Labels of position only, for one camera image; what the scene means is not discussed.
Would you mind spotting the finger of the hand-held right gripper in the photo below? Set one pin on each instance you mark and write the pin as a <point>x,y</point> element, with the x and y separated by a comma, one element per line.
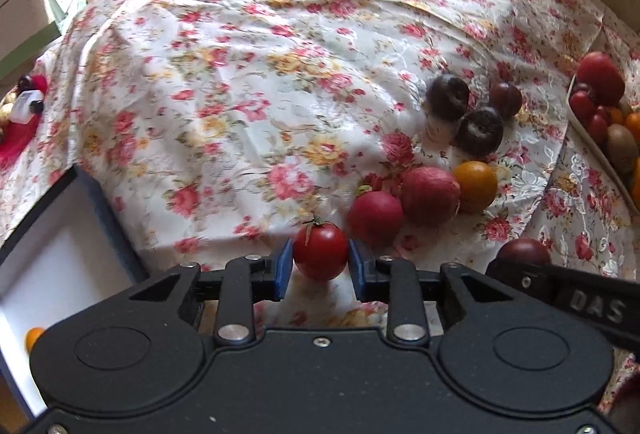
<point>565,296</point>

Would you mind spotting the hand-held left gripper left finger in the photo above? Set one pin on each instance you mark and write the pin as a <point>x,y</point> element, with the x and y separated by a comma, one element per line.
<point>281,271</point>

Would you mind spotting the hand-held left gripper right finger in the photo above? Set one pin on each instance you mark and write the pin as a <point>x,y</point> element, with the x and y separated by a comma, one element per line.
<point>357,271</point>

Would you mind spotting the red cherry tomato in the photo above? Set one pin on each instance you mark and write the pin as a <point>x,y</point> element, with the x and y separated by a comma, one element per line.
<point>320,251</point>

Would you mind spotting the red radish with root tail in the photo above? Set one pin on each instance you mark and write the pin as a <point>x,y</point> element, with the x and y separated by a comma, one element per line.
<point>375,218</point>

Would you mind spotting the dark purple cherry tomato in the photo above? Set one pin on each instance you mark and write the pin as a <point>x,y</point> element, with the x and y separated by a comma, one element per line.
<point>524,250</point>
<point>505,99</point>

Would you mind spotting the pink round fruit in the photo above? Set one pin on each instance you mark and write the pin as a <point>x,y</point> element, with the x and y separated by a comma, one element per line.
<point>431,195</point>

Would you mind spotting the orange cherry tomato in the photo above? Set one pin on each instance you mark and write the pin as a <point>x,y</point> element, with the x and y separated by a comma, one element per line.
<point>475,186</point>
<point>34,338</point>

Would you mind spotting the white box with dark rim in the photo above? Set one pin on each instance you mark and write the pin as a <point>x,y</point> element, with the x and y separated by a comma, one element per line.
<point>55,264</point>

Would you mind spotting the brown kiwi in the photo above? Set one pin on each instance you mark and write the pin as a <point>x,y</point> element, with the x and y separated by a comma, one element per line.
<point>621,148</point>

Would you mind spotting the wicker basket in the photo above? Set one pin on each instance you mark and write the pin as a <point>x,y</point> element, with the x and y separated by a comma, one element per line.
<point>582,134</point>

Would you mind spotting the small red tomato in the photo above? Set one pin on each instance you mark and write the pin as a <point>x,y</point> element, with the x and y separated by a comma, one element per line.
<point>581,105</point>
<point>597,128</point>

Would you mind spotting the floral tablecloth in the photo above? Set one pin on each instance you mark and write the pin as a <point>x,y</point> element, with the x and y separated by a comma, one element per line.
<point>280,79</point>

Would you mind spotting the large red tomato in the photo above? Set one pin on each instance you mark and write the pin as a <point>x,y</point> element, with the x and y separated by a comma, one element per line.
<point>600,77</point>

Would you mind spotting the pink tray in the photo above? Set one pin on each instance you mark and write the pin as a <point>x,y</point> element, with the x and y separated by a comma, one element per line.
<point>20,137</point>

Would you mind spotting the white bottle with black cap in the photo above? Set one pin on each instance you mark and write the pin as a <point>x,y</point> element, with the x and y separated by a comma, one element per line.
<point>25,108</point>

